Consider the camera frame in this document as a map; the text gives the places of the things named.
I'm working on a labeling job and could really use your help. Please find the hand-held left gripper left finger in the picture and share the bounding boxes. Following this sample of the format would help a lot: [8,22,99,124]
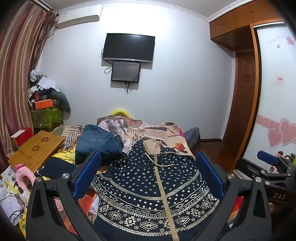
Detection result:
[25,150,109,241]

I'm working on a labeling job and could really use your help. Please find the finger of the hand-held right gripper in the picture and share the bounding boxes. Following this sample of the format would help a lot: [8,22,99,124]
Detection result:
[257,150,292,172]
[235,158,290,185]

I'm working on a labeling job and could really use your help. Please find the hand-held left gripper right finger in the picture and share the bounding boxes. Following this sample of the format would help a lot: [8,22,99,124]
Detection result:
[195,151,271,241]

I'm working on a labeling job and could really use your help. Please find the navy patterned hoodie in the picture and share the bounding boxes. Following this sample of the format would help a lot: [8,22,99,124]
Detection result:
[89,137,228,241]

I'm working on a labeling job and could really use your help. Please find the yellow cloth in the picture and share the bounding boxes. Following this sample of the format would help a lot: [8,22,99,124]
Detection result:
[50,148,77,165]

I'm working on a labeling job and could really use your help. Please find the dark navy cloth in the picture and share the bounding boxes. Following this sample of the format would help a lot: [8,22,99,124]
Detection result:
[37,162,77,180]

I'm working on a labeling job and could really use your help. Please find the folded blue jeans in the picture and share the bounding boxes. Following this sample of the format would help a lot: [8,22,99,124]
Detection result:
[75,124,125,164]

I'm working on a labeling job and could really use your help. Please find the red cloth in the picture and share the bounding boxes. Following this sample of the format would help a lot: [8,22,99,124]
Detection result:
[232,197,245,223]

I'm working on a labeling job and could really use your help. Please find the purple bag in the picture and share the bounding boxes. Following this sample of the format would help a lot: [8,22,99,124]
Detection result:
[184,127,201,149]

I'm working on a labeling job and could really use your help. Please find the striped bed sheet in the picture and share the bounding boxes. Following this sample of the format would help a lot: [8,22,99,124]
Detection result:
[50,125,85,151]

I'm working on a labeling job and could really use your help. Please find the white wardrobe door pink hearts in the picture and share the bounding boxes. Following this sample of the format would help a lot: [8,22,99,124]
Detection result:
[240,22,296,163]

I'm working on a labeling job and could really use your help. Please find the wooden lap desk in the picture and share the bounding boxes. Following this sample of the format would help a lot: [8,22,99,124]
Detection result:
[8,130,65,173]

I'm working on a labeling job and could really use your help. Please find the green patterned cloth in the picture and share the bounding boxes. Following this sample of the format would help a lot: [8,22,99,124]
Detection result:
[31,107,64,129]

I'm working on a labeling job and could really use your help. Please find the brown wooden door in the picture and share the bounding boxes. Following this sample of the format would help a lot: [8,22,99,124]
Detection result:
[222,49,260,149]

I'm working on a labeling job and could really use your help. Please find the yellow plush pillow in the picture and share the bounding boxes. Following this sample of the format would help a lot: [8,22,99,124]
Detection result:
[110,108,131,118]

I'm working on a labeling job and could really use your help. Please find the red box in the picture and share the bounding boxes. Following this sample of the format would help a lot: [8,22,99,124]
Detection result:
[10,127,33,147]

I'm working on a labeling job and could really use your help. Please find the grey-green jacket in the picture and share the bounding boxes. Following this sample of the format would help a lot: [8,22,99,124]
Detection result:
[55,91,71,120]

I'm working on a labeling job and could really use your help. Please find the printed blanket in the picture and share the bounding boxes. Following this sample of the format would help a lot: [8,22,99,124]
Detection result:
[52,115,196,237]

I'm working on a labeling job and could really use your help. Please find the illustrated booklet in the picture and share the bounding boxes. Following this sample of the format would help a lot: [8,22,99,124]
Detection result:
[1,166,19,186]

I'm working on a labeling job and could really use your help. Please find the orange box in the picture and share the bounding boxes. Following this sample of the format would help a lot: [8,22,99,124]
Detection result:
[34,99,53,110]

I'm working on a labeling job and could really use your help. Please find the white crumpled cloth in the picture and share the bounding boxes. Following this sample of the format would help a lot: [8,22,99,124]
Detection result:
[37,77,61,91]

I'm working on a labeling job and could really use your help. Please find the small black monitor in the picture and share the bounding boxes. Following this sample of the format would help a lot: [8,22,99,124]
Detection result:
[111,61,141,83]

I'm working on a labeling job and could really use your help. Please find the striped curtain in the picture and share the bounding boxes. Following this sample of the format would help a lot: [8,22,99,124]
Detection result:
[0,2,58,167]

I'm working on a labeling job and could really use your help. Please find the large black television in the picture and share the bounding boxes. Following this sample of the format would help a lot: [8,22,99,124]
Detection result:
[102,33,156,63]

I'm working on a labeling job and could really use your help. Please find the wooden overhead cabinet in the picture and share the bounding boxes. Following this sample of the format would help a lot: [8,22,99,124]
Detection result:
[209,0,287,50]

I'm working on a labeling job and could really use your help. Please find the white air conditioner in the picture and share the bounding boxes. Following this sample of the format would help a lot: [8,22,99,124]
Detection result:
[57,6,103,29]

